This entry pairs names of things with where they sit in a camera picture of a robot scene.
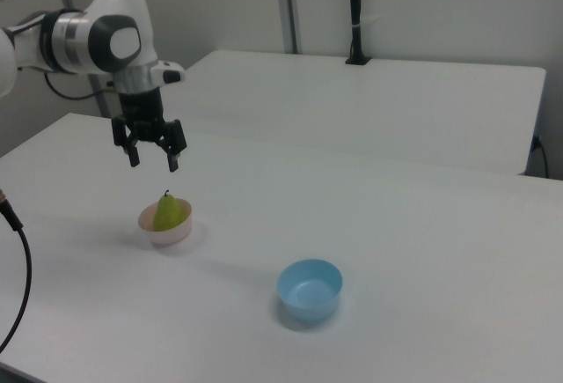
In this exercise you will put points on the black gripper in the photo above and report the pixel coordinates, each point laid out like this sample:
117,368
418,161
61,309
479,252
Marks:
141,112

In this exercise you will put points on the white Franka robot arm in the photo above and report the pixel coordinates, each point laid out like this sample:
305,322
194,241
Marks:
75,37

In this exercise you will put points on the green pear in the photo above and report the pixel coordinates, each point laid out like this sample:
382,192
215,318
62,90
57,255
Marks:
167,214

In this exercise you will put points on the pink plastic bowl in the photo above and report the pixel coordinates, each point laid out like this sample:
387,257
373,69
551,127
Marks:
169,235

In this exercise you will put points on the blue plastic bowl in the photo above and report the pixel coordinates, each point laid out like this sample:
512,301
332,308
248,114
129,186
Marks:
309,297

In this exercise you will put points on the white table behind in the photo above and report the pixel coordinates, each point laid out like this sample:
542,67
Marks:
365,105

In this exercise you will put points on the black camera pole with clamp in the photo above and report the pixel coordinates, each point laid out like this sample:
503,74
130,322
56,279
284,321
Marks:
355,13

